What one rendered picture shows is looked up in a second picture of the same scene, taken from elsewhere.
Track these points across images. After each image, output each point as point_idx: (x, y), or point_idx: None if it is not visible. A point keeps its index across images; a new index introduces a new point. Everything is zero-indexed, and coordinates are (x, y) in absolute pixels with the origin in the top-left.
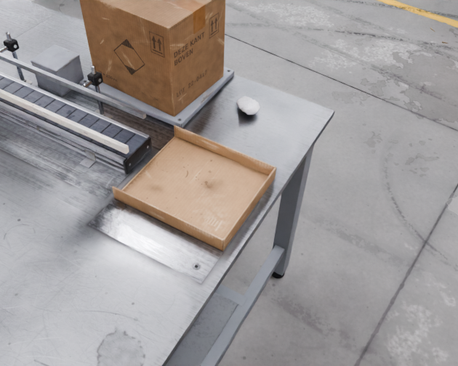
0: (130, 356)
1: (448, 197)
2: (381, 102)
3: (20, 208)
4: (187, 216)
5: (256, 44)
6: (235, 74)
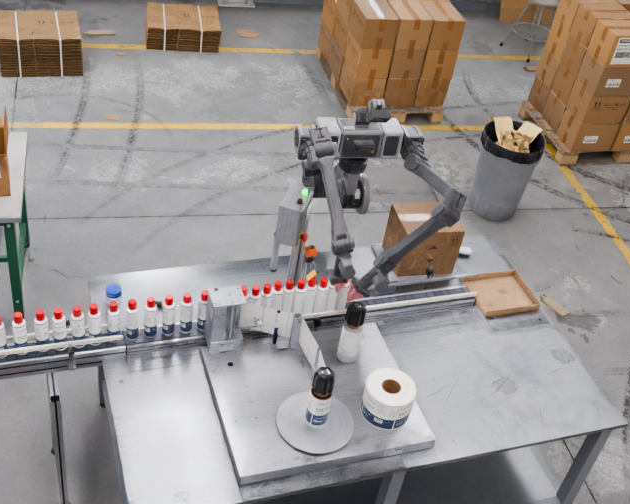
0: (564, 353)
1: None
2: (369, 215)
3: (466, 342)
4: (514, 306)
5: (242, 212)
6: (262, 244)
